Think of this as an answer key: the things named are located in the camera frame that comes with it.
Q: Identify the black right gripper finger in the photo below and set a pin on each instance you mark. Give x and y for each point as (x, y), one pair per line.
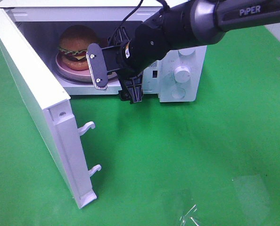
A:
(131, 89)
(118, 39)

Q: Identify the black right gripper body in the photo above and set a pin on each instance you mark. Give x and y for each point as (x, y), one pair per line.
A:
(138, 54)

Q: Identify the round white door button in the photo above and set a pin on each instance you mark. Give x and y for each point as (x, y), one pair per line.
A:
(178, 93)

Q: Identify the burger with lettuce and cheese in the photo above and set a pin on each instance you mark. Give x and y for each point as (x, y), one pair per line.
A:
(73, 46)

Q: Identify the pink round plate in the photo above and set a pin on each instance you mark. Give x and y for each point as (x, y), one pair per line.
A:
(80, 76)

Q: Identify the white microwave knob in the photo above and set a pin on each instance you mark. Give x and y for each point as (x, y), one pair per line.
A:
(186, 51)
(181, 74)

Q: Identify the white microwave door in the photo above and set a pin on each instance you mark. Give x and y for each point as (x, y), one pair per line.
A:
(49, 106)

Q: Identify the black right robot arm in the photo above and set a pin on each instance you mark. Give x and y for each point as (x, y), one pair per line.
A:
(191, 24)

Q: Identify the white microwave oven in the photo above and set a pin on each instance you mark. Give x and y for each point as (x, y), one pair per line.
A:
(30, 31)

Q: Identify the clear tape piece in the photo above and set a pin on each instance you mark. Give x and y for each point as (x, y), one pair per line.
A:
(189, 213)

